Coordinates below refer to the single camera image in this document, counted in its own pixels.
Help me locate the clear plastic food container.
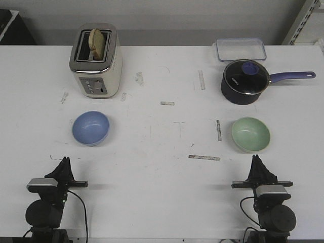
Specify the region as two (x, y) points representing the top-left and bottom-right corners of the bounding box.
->
(214, 37), (267, 62)

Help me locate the white slotted shelf rail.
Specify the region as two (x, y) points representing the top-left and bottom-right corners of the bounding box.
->
(281, 1), (323, 45)

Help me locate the green bowl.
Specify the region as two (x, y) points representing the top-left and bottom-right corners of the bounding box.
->
(231, 117), (271, 153)

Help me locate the toasted bread slice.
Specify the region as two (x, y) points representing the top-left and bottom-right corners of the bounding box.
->
(88, 28), (105, 61)

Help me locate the dark blue saucepan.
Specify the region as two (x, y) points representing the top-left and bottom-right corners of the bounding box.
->
(221, 71), (316, 105)

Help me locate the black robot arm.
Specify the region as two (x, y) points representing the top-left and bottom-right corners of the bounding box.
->
(231, 154), (297, 242)
(25, 157), (88, 242)

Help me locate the blue bowl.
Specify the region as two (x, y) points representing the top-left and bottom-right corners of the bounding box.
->
(72, 111), (110, 146)

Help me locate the glass lid with blue knob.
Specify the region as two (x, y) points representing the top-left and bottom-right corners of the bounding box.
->
(223, 59), (269, 95)

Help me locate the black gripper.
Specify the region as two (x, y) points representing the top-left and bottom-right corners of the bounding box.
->
(231, 154), (293, 195)
(45, 157), (88, 203)

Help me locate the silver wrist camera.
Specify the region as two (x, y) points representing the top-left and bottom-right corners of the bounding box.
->
(255, 185), (291, 203)
(26, 178), (58, 194)

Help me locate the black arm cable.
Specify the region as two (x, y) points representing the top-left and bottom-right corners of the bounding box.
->
(67, 190), (89, 243)
(239, 196), (261, 228)

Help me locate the cream and chrome toaster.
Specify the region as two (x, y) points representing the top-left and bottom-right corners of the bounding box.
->
(69, 23), (123, 98)

